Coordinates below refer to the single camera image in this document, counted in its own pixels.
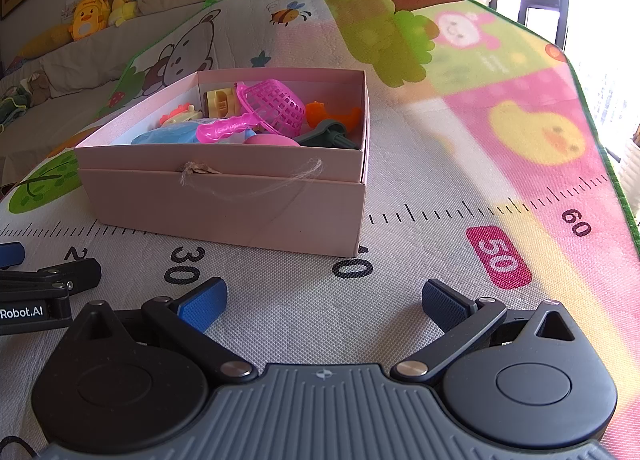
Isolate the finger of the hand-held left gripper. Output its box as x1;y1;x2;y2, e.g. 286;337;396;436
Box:
0;258;103;299
0;241;26;270

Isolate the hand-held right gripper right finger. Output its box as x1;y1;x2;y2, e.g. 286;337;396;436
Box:
390;277;592;384

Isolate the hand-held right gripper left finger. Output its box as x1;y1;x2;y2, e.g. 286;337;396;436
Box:
66;275;256;384

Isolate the pink cardboard box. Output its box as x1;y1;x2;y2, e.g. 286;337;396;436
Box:
73;68;371;259

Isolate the pink rounded toy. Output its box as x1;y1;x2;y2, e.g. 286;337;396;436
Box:
243;133;299;147

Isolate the yellow plastic toy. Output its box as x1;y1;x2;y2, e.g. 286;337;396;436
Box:
204;86;241;117

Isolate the dark grey plastic toy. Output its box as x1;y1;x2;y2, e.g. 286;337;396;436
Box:
294;121;362;150

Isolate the pink plastic basket scoop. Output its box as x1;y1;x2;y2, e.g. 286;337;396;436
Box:
195;79;307;144

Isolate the orange plastic toy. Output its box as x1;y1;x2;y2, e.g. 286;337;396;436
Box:
304;100;364;134

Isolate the cartoon printed mat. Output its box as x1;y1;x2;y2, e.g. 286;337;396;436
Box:
0;0;640;452

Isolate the green crumpled clothing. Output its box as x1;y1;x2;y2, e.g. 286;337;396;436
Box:
0;72;51;127

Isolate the blue white wipes packet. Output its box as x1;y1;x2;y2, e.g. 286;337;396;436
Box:
131;121;202;145

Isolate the pink orange small toy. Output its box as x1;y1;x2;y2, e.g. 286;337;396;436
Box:
159;104;204;127

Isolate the beige covered sofa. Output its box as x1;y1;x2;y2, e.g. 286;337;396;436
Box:
0;0;313;187

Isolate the long yellow plush pillow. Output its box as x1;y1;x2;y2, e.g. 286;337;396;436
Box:
17;22;76;62

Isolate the yellow duck plush backpack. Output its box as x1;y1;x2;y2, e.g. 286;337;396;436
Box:
68;0;112;42

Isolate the yellow plush duck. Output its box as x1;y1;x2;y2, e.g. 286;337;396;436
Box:
102;0;139;28

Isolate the thin string on box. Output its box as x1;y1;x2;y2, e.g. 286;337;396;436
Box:
177;158;324;199

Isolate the black window frame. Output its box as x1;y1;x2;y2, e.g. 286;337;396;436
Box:
517;0;572;52

